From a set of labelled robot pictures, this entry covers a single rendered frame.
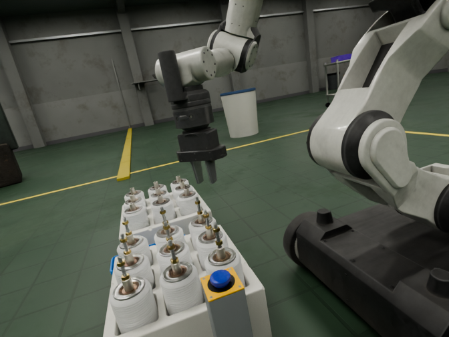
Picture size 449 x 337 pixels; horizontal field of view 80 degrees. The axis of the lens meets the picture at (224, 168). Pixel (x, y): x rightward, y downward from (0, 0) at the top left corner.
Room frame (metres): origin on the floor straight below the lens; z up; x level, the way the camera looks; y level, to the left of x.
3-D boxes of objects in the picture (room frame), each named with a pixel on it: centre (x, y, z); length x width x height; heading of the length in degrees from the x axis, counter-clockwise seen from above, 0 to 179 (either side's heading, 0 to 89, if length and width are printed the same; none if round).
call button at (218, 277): (0.44, 0.04, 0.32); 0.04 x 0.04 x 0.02
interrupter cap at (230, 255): (0.61, 0.05, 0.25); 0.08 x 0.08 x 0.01
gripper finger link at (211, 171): (0.60, 0.03, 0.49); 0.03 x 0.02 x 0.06; 153
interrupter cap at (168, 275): (0.58, 0.16, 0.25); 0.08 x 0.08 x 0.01
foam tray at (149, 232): (1.21, 0.33, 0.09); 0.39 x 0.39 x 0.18; 16
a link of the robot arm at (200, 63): (0.60, 0.05, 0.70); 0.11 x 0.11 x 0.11; 63
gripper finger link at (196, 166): (0.62, 0.07, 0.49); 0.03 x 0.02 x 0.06; 153
